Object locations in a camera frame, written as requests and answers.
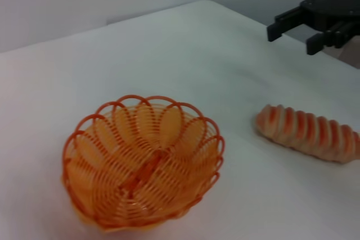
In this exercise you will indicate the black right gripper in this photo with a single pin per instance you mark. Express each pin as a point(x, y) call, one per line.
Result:
point(337, 6)

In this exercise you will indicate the orange striped bread loaf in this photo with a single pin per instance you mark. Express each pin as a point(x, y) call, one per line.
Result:
point(309, 136)

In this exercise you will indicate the orange woven plastic basket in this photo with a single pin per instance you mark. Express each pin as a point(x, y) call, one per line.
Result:
point(140, 167)

